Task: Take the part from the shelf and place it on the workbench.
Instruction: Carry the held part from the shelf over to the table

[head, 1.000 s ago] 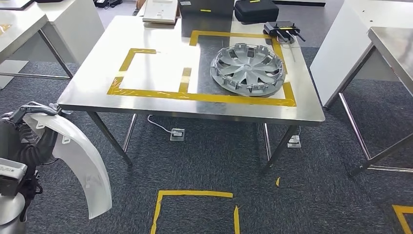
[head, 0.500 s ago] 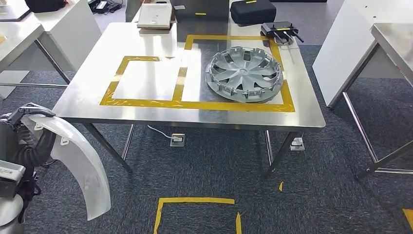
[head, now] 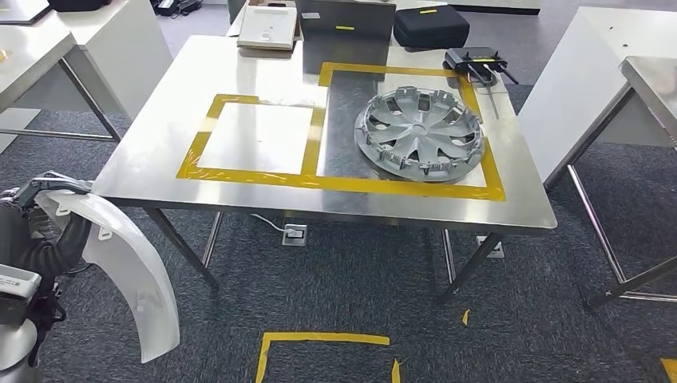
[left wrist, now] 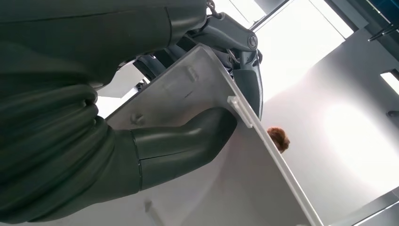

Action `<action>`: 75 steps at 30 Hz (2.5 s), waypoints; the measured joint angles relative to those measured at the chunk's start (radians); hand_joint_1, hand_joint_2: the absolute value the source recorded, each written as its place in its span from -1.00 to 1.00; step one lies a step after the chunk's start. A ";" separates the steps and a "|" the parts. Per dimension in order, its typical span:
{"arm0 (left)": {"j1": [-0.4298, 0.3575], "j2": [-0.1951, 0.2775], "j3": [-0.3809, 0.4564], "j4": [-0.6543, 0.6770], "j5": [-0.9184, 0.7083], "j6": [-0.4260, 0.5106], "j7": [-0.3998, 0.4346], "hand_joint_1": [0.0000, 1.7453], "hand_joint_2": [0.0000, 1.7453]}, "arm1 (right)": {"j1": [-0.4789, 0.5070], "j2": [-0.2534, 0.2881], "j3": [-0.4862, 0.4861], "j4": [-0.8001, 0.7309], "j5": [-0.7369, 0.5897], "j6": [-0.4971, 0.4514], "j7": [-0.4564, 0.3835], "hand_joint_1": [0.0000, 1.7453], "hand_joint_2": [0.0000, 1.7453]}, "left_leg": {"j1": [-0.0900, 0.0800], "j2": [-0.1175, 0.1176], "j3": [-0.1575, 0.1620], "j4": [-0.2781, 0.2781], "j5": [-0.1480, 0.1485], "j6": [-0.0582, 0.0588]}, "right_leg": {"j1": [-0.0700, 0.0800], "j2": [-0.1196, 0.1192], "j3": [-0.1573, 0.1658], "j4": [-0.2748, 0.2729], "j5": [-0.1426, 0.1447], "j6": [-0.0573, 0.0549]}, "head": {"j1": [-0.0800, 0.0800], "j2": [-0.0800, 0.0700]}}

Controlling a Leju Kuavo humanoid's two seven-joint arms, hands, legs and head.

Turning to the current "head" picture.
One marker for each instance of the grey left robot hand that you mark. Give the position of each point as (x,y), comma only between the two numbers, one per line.
(13,222)

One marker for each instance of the white plastic fender part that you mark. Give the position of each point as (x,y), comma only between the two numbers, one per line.
(137,285)

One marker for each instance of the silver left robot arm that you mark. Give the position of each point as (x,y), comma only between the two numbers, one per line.
(53,256)

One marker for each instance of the stainless steel workbench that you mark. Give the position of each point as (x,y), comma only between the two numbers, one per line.
(137,158)

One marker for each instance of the stainless steel table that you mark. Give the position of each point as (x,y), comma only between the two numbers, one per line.
(32,58)
(656,90)

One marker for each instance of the white panel table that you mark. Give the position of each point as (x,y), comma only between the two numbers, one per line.
(137,47)
(582,79)

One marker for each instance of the black bag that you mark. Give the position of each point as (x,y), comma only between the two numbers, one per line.
(79,4)

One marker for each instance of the floor power socket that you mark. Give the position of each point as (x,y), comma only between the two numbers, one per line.
(294,235)

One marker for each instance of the yellow floor tape square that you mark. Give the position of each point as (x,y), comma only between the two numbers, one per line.
(670,370)
(317,338)

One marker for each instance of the brown cardboard box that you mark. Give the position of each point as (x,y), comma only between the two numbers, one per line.
(256,3)

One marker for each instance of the dark grey laptop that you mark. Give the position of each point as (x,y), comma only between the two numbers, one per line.
(344,18)

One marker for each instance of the yellow tape scrap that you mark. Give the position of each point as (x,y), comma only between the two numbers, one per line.
(395,372)
(465,317)

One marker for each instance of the silver plastic wheel hubcap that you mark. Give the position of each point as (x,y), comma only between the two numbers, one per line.
(418,132)

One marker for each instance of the black zip case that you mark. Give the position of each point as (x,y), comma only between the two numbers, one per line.
(431,26)

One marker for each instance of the black router with antennas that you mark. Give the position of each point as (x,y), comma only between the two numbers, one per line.
(471,55)

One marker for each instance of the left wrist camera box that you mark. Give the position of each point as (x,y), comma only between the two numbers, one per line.
(16,285)

